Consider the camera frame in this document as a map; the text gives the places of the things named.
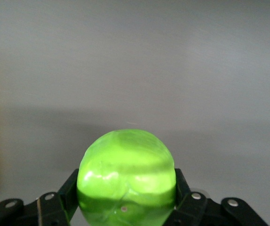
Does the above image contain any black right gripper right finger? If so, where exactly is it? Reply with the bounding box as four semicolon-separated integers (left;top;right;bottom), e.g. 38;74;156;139
163;168;270;226

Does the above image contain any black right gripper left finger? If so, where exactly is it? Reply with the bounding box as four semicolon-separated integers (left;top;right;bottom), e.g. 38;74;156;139
0;168;80;226

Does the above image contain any green apple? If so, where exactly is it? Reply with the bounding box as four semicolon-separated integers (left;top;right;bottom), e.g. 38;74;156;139
76;128;176;226

